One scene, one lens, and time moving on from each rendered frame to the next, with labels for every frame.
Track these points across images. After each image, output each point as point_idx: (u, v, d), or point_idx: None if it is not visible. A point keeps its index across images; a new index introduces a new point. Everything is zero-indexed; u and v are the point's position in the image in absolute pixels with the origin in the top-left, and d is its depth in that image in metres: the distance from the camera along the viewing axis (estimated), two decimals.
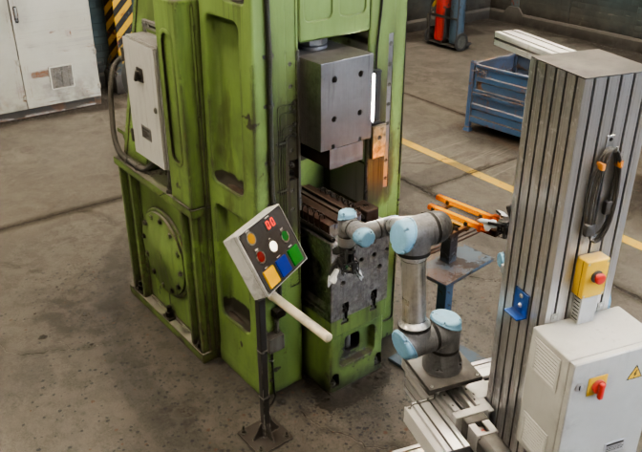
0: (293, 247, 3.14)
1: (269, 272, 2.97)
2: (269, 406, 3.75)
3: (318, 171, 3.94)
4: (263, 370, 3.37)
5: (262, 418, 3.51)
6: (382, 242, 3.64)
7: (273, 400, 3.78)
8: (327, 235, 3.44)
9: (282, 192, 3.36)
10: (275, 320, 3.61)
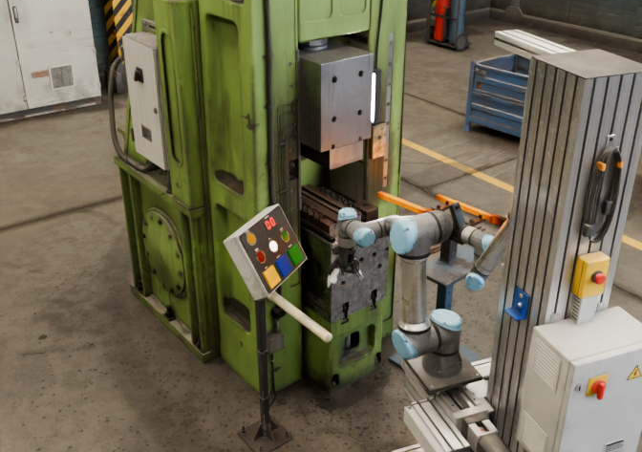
0: (293, 247, 3.14)
1: (269, 272, 2.97)
2: (269, 406, 3.75)
3: (318, 171, 3.94)
4: (263, 370, 3.37)
5: (262, 418, 3.51)
6: (382, 242, 3.64)
7: (273, 400, 3.78)
8: (327, 235, 3.44)
9: (282, 192, 3.36)
10: (275, 320, 3.61)
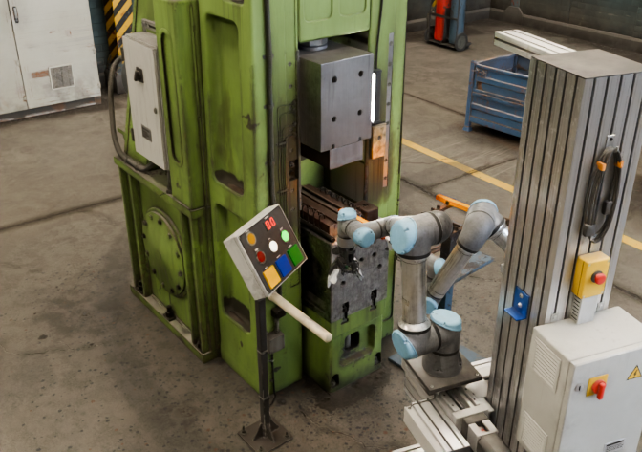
0: (293, 247, 3.14)
1: (269, 272, 2.97)
2: (269, 406, 3.75)
3: (318, 171, 3.94)
4: (263, 370, 3.37)
5: (262, 418, 3.51)
6: (382, 242, 3.64)
7: (273, 400, 3.78)
8: (327, 235, 3.44)
9: (282, 192, 3.36)
10: (275, 320, 3.61)
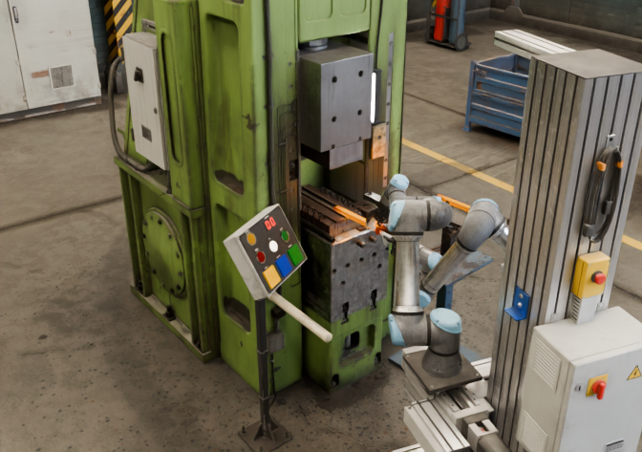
0: (293, 247, 3.14)
1: (269, 272, 2.97)
2: (269, 406, 3.75)
3: (318, 171, 3.94)
4: (263, 370, 3.37)
5: (262, 418, 3.51)
6: (382, 242, 3.64)
7: (273, 400, 3.78)
8: (327, 235, 3.44)
9: (282, 192, 3.36)
10: (275, 320, 3.61)
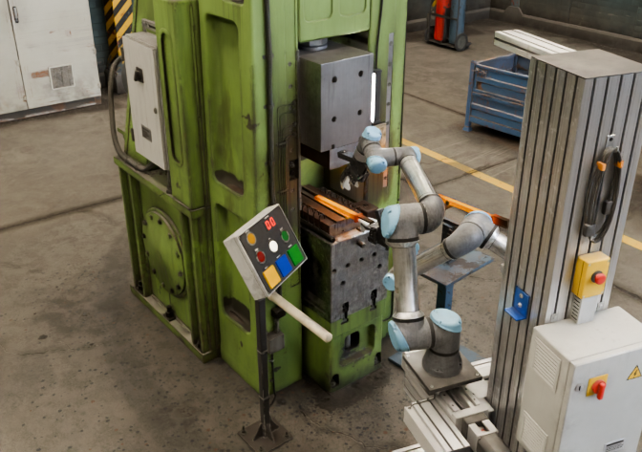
0: (293, 247, 3.14)
1: (269, 272, 2.97)
2: (269, 406, 3.75)
3: (318, 171, 3.94)
4: (263, 370, 3.37)
5: (262, 418, 3.51)
6: None
7: (273, 400, 3.78)
8: (327, 235, 3.44)
9: (282, 192, 3.36)
10: (275, 320, 3.61)
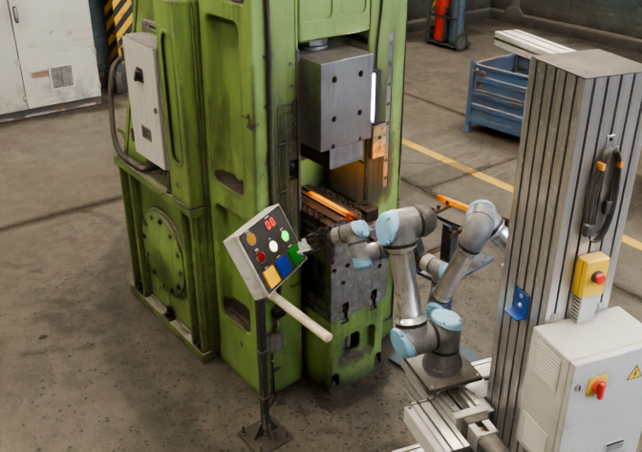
0: (293, 247, 3.14)
1: (269, 272, 2.97)
2: (269, 406, 3.75)
3: (318, 171, 3.94)
4: (263, 370, 3.37)
5: (262, 418, 3.51)
6: None
7: (273, 400, 3.78)
8: None
9: (282, 192, 3.36)
10: (275, 320, 3.61)
